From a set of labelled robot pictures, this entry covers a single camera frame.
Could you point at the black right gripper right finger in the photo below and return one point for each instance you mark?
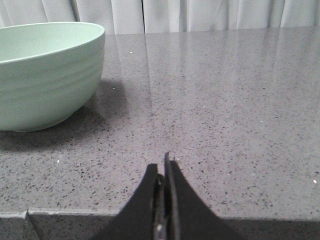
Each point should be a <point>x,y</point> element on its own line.
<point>191,219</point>

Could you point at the white curtain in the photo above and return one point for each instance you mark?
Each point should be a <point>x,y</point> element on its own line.
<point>164,16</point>

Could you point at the green bowl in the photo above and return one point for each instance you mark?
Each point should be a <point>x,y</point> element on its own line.
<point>47,72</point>

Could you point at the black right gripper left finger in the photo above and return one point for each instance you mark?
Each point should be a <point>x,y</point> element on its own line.
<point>135,220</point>

